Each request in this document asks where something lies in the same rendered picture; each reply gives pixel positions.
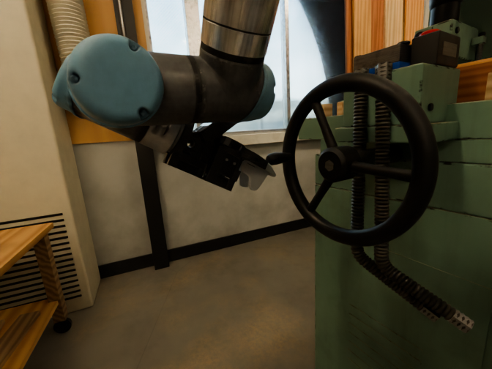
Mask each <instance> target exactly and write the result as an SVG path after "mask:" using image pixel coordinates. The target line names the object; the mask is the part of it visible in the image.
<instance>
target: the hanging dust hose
mask: <svg viewBox="0 0 492 369"><path fill-rule="evenodd" d="M45 1H46V3H47V7H48V11H49V13H48V14H49V15H50V19H51V23H52V24H51V25H52V27H53V33H54V35H55V36H54V37H55V39H56V45H57V46H58V48H57V49H58V50H59V52H58V53H59V54H60V55H59V57H60V61H61V62H62V63H61V64H63V62H64V60H65V59H66V58H67V57H68V55H70V54H71V53H72V51H73V49H74V48H75V46H76V45H77V44H78V43H79V42H81V41H82V40H84V39H86V38H87V37H90V35H89V34H90V33H89V28H88V24H87V20H86V13H85V9H84V5H83V0H45Z"/></svg>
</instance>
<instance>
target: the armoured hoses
mask: <svg viewBox="0 0 492 369"><path fill-rule="evenodd" d="M375 75H380V76H381V77H384V78H387V79H389V80H392V79H391V77H392V62H389V61H386V62H382V63H378V64H377V65H376V66H375ZM367 97H368V95H366V94H362V93H358V92H355V93H354V115H353V116H354V118H353V120H354V121H353V123H354V125H353V127H354V129H353V134H354V135H353V138H354V139H353V141H354V142H353V146H352V147H353V148H355V149H356V150H357V151H359V150H367V149H366V143H367V142H366V140H367V138H366V137H367V135H366V133H367V131H366V130H367V127H366V126H367V124H366V123H367V120H366V119H367V115H368V114H367V113H366V112H367V111H368V110H367V107H368V106H367V104H368V102H367V101H368V98H367ZM375 103H376V104H375V106H376V109H375V110H376V112H375V115H376V116H375V118H376V120H375V122H376V123H375V125H376V127H375V130H376V131H375V134H376V135H375V137H376V139H375V141H376V142H375V145H376V146H375V148H376V150H375V156H376V157H375V160H376V161H375V164H376V165H381V166H386V167H390V164H389V163H390V161H389V159H390V157H389V156H390V149H389V148H390V145H389V144H390V143H391V142H390V139H391V138H390V136H391V135H390V132H391V130H390V128H391V127H390V124H391V122H390V120H391V118H390V117H391V114H390V113H391V110H390V109H389V108H388V107H387V106H386V105H384V104H383V103H382V102H380V101H379V100H376V101H375ZM374 177H375V178H376V179H375V180H374V181H375V184H374V185H375V187H374V188H375V190H374V192H375V194H374V195H375V198H374V199H375V201H374V203H375V204H374V206H375V208H374V210H375V212H374V214H375V215H374V217H375V218H374V220H375V222H374V224H375V225H374V226H377V225H379V224H381V223H383V222H384V221H385V220H387V219H388V218H389V217H390V216H389V214H390V213H389V210H390V209H389V207H390V205H389V203H390V202H389V199H390V198H389V196H390V195H389V192H390V191H389V189H390V187H389V185H390V183H389V181H390V180H389V178H387V177H383V176H374ZM352 185H353V186H352V187H351V188H352V190H351V191H352V197H351V198H352V200H351V201H352V202H351V205H352V206H351V208H352V209H351V230H362V229H363V228H364V223H363V222H364V216H363V215H364V214H365V213H364V211H365V210H364V208H365V207H364V205H365V203H364V202H365V200H364V198H365V197H364V195H365V190H364V189H365V174H361V173H358V174H357V175H356V176H355V177H354V178H352ZM388 243H389V242H386V243H384V244H381V245H375V246H374V248H375V249H374V259H375V260H376V262H375V261H374V260H372V259H371V258H369V256H367V254H366V253H365V252H364V250H363V249H364V247H357V246H351V250H352V251H351V253H352V254H353V257H354V258H355V259H356V261H357V262H359V265H362V267H363V268H365V269H366V270H368V271H369V272H371V273H372V275H375V277H377V278H378V279H379V280H381V282H382V283H384V284H385V285H386V286H388V288H391V289H392V291H395V293H396V294H398V295H399V296H402V298H403V299H405V300H406V301H407V302H409V304H410V305H413V307H414V308H417V310H418V311H419V312H421V313H422V314H423V315H425V316H426V317H428V318H429V319H430V320H431V321H432V322H435V321H437V320H438V319H439V318H440V316H441V317H444V319H445V320H448V321H449V322H450V323H451V324H453V325H454V327H457V328H458V329H459V330H461V331H462V332H463V333H467V332H468V331H470V330H471V329H472V327H473V325H474V321H473V320H471V319H470V318H469V317H467V316H465V315H464V313H461V312H460V311H459V310H456V309H455V308H454V307H451V305H450V304H447V303H446V301H442V299H441V298H438V297H437V295H433V292H429V290H428V289H425V287H424V286H421V285H420V284H419V283H417V281H413V279H412V278H409V276H406V275H405V273H402V272H401V271H398V268H395V266H393V265H392V264H391V262H390V260H389V254H388V253H389V251H388V250H389V248H388V247H389V244H388Z"/></svg>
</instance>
